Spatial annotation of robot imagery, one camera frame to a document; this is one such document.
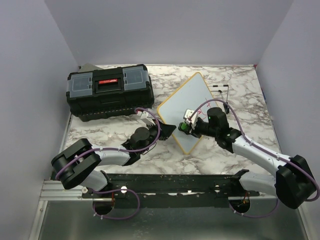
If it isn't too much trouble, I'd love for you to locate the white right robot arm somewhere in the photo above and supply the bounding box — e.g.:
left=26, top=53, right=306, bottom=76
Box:
left=178, top=107, right=320, bottom=209

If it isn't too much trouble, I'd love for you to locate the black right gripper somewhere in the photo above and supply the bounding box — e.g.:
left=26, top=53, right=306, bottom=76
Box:
left=183, top=118, right=219, bottom=139

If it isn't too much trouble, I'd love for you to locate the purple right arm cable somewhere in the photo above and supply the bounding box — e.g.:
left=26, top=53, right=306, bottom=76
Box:
left=189, top=99, right=320, bottom=218

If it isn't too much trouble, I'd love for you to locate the green whiteboard eraser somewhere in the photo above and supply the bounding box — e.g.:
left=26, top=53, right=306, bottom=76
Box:
left=178, top=122, right=189, bottom=134

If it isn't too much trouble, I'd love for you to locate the yellow framed whiteboard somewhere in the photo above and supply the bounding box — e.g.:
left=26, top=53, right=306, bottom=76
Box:
left=157, top=72, right=218, bottom=154

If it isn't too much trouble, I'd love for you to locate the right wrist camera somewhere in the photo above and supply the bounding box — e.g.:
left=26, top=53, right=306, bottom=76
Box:
left=183, top=109, right=199, bottom=129

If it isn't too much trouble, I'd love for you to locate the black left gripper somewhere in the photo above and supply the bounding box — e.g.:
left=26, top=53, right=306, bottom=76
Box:
left=139, top=119, right=177, bottom=155

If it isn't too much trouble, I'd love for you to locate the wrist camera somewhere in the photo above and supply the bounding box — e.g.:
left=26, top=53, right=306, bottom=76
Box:
left=183, top=109, right=199, bottom=129
left=136, top=109, right=156, bottom=127

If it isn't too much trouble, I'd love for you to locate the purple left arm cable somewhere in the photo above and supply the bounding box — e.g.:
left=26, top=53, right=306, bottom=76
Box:
left=55, top=107, right=161, bottom=221

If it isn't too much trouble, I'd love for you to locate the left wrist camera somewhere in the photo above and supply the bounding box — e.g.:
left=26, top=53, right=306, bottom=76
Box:
left=136, top=109, right=156, bottom=127

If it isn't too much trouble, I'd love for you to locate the black plastic toolbox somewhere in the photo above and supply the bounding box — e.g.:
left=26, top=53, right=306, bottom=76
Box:
left=66, top=64, right=155, bottom=122

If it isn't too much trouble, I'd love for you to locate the black wire whiteboard stand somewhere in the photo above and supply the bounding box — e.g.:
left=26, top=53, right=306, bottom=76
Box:
left=211, top=84, right=230, bottom=115

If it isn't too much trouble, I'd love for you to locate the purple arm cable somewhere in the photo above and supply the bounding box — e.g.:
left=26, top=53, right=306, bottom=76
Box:
left=189, top=99, right=320, bottom=218
left=55, top=107, right=161, bottom=221

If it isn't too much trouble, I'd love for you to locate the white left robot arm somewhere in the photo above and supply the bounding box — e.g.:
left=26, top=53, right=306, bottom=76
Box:
left=51, top=122, right=176, bottom=198

